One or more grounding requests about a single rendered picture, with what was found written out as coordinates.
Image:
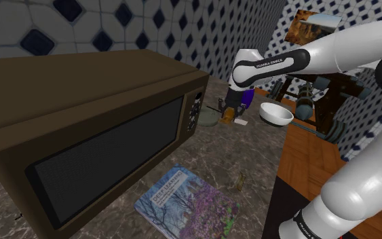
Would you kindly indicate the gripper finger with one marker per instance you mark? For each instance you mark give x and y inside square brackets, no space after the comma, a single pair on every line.
[222,106]
[242,110]

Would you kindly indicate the brown microwave oven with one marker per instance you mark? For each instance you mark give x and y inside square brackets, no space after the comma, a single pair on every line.
[78,109]

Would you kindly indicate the white bowl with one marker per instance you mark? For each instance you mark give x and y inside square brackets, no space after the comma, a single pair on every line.
[276,115]

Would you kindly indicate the thin black stick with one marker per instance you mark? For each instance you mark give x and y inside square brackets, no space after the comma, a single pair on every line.
[213,108]

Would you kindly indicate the dark wooden furniture with cushions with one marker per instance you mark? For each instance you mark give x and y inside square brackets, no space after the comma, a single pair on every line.
[329,96]

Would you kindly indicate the blue bottle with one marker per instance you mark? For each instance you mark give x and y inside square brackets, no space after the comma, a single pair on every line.
[248,97]

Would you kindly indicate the book with purple tree cover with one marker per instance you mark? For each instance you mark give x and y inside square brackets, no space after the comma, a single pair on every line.
[190,205]

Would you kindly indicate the small white flat card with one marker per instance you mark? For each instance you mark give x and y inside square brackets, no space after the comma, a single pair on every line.
[241,122]

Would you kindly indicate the small brown flat piece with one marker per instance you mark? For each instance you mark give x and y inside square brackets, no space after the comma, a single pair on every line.
[241,182]

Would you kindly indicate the grey round plate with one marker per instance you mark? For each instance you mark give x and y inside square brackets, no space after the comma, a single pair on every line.
[207,118]

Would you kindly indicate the wall picture of orange rocks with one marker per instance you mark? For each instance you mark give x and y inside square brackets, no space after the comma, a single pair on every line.
[306,28]

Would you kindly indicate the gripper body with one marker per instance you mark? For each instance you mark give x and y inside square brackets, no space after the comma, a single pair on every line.
[234,97]

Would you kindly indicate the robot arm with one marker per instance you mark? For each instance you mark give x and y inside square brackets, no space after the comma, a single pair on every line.
[349,49]

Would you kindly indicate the orange brown box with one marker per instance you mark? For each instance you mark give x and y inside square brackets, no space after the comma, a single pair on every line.
[227,116]

